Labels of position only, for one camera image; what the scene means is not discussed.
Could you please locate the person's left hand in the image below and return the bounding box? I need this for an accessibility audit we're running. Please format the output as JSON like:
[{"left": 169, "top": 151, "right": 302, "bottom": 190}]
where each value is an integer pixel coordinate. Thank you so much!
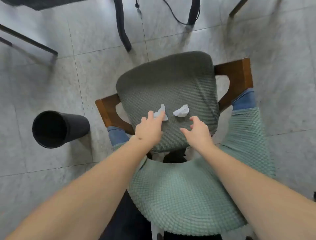
[{"left": 130, "top": 110, "right": 166, "bottom": 150}]

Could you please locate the person's right hand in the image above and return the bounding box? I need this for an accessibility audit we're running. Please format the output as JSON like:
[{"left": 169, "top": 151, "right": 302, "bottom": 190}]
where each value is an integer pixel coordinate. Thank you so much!
[{"left": 179, "top": 115, "right": 215, "bottom": 155}]

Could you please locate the white tissue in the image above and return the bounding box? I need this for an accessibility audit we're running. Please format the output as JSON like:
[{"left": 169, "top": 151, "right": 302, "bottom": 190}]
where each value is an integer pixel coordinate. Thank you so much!
[
  {"left": 172, "top": 104, "right": 190, "bottom": 118},
  {"left": 153, "top": 104, "right": 169, "bottom": 122}
]

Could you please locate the black waste bin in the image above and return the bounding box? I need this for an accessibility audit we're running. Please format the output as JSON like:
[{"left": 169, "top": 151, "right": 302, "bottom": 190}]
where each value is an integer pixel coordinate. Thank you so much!
[{"left": 32, "top": 110, "right": 91, "bottom": 149}]

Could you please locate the person's left forearm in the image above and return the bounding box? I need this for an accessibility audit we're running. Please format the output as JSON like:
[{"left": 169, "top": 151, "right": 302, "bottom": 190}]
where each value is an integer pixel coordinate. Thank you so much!
[{"left": 5, "top": 137, "right": 153, "bottom": 240}]

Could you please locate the person's right forearm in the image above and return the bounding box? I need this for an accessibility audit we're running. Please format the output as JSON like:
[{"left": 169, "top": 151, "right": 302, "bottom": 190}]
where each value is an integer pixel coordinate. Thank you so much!
[{"left": 195, "top": 144, "right": 316, "bottom": 240}]

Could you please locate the person's black right shoe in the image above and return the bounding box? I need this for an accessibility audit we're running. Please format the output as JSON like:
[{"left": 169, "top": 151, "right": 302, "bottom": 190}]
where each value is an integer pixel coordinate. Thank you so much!
[{"left": 163, "top": 150, "right": 188, "bottom": 164}]

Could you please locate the black power cable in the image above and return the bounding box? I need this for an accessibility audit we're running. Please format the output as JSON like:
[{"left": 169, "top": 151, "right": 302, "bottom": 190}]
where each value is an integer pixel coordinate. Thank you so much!
[{"left": 162, "top": 0, "right": 192, "bottom": 26}]

